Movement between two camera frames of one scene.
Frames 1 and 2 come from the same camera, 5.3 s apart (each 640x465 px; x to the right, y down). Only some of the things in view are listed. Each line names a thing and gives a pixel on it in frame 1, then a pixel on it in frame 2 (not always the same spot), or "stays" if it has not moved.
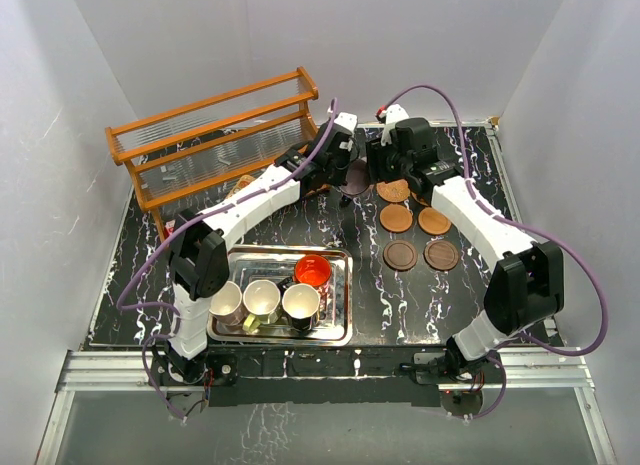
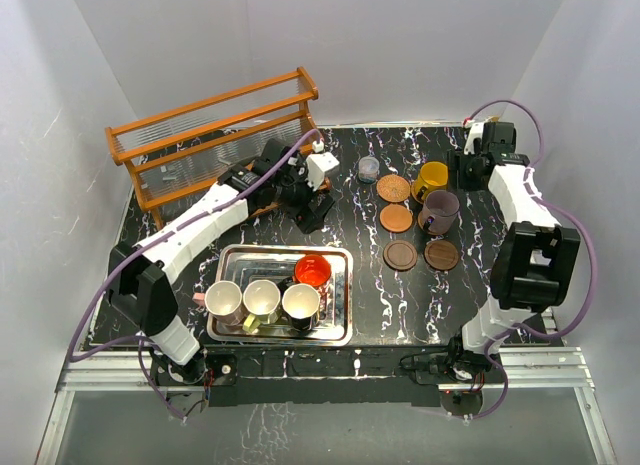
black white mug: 300,302 stays
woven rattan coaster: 394,191 stays
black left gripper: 340,179 -> 309,220
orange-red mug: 312,269 stays
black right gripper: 375,154 -> 456,162
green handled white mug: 261,299 stays
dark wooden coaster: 441,255 stays
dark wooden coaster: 399,254 stays
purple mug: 357,177 -> 443,206
